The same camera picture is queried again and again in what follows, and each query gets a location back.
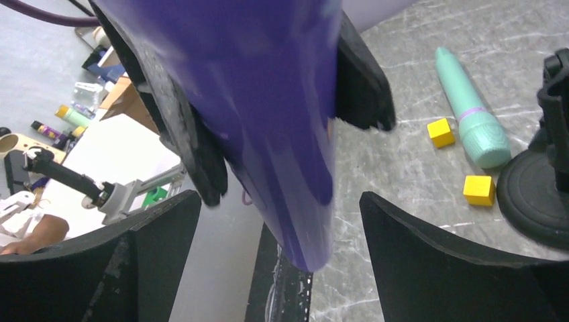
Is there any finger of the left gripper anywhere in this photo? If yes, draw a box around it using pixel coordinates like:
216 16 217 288
335 13 397 131
90 1 228 207

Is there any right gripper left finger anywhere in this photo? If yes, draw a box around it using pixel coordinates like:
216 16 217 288
1 190 201 321

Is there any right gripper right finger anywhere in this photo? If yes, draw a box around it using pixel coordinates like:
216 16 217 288
359 191 568 321

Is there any purple microphone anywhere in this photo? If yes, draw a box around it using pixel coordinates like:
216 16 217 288
97 1 342 272

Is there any round-base mic stand front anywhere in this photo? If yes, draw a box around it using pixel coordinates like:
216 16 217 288
497 48 568 250

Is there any background black robot arm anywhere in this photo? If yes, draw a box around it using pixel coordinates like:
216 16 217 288
1 1 568 321

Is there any person's hand in background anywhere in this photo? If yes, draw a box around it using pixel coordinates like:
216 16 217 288
1 215 69 255

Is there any white background table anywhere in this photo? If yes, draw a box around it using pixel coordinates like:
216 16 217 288
40 115 180 235

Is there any yellow cube near centre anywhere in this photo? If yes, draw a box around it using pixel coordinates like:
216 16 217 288
427 118 456 148

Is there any yellow cube near teal mic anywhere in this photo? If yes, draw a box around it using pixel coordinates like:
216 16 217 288
463 175 496 207

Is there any teal microphone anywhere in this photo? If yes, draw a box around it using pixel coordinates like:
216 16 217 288
435 47 511 168

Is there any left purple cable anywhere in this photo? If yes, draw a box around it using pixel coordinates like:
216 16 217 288
0 0 101 28

